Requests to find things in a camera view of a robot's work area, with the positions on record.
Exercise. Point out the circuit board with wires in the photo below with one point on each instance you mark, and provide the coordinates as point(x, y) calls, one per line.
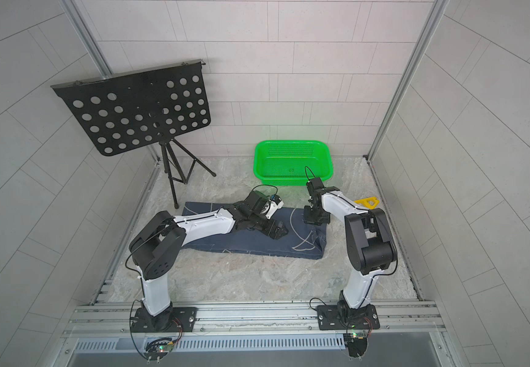
point(158, 348)
point(356, 343)

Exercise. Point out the green plastic basket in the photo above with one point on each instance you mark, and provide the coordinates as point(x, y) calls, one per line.
point(291, 162)

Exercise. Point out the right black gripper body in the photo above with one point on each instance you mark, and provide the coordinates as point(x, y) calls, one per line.
point(313, 215)

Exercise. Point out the black perforated music stand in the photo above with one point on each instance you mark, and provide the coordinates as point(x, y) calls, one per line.
point(138, 109)

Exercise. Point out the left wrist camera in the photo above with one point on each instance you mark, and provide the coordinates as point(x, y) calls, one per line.
point(274, 203)

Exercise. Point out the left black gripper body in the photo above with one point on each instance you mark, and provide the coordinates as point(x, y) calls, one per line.
point(260, 222)

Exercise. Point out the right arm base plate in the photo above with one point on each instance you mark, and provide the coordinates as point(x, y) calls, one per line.
point(341, 317)

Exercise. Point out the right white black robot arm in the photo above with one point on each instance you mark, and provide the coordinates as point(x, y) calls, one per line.
point(369, 240)

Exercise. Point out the aluminium rail frame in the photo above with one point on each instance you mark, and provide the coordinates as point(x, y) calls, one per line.
point(239, 327)

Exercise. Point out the left circuit board with wires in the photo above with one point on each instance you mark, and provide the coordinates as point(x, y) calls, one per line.
point(158, 348)

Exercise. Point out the yellow plastic triangle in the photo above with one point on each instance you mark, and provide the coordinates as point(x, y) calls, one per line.
point(368, 202)

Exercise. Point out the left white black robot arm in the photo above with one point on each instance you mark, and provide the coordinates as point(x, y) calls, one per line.
point(154, 250)

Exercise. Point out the right circuit board with wires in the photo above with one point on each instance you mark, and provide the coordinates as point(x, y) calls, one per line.
point(356, 343)

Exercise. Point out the dark blue pillowcase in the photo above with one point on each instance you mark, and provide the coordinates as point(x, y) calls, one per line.
point(302, 241)

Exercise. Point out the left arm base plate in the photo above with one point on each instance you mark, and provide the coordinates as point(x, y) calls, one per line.
point(171, 320)

